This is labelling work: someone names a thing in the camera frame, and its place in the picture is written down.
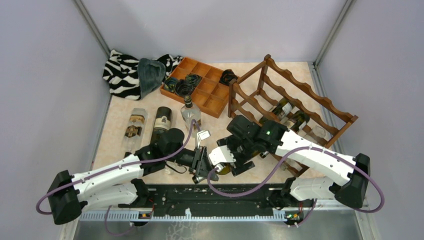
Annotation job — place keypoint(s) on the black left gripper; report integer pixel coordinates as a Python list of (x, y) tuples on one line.
[(201, 165)]

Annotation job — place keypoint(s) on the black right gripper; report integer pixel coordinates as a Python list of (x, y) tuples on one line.
[(239, 166)]

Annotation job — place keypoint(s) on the dark wine bottle front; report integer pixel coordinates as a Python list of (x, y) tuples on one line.
[(283, 108)]

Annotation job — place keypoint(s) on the dark wine bottle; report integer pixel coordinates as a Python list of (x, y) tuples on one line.
[(283, 108), (162, 123), (223, 169)]

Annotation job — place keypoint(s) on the wooden wine rack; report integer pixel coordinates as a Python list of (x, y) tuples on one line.
[(271, 101)]

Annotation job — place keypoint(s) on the green wine bottle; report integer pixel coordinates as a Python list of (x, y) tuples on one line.
[(295, 123)]

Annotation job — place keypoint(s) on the dark wine bottle back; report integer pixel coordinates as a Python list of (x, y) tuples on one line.
[(223, 169)]

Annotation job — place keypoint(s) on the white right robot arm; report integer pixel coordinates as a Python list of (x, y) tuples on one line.
[(345, 178)]

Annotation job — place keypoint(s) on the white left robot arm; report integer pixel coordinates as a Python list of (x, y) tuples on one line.
[(120, 184)]

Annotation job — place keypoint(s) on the small clear glass bottle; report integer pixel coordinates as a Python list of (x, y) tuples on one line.
[(170, 170)]

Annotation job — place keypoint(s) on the standing clear bottle black cap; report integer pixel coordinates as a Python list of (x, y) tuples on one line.
[(190, 111)]

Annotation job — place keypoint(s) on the dark wine bottle lying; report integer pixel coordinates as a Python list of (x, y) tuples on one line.
[(162, 123)]

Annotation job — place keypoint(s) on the clear liquor bottle gold label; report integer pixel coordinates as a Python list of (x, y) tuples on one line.
[(134, 131)]

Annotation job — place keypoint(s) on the black rolled item right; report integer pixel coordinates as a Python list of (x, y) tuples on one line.
[(227, 76)]

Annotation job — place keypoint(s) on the orange wooden compartment tray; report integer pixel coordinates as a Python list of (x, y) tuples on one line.
[(209, 95)]

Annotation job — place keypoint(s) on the zebra striped cloth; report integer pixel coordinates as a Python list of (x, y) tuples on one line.
[(120, 72)]

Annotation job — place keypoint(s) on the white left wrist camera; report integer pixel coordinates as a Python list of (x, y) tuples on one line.
[(200, 136)]

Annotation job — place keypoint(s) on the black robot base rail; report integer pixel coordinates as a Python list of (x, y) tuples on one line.
[(190, 203)]

